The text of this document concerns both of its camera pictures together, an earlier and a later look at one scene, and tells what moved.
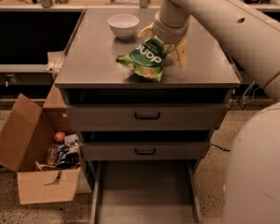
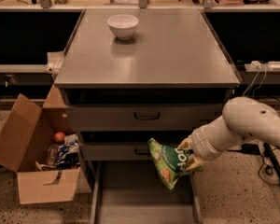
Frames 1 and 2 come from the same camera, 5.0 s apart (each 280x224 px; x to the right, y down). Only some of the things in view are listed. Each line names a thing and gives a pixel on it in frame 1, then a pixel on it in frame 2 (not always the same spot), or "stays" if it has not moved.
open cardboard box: x=22 y=143 stays
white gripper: x=168 y=33 to x=198 y=146
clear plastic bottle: x=52 y=155 stays
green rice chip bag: x=147 y=58 to x=170 y=161
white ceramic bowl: x=123 y=25 stays
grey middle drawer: x=139 y=151 stays
